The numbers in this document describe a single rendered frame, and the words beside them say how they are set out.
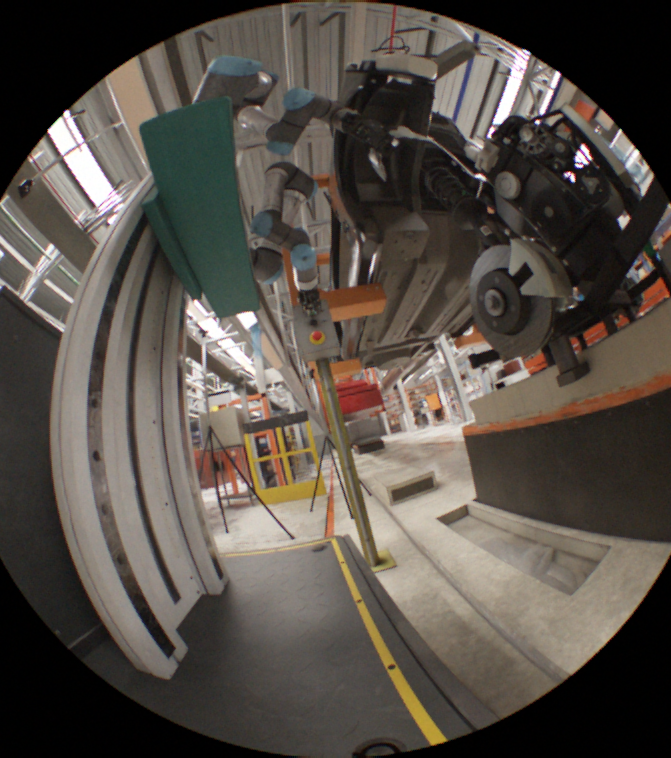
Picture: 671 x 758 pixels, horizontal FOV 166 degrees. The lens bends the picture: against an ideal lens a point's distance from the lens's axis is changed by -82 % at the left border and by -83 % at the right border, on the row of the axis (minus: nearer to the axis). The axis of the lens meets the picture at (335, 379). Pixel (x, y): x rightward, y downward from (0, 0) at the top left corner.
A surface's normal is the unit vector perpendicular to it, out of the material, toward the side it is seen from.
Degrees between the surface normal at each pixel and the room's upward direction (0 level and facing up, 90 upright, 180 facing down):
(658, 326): 90
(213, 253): 180
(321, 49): 180
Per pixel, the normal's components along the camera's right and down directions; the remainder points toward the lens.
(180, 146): 0.24, 0.94
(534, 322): -0.97, 0.22
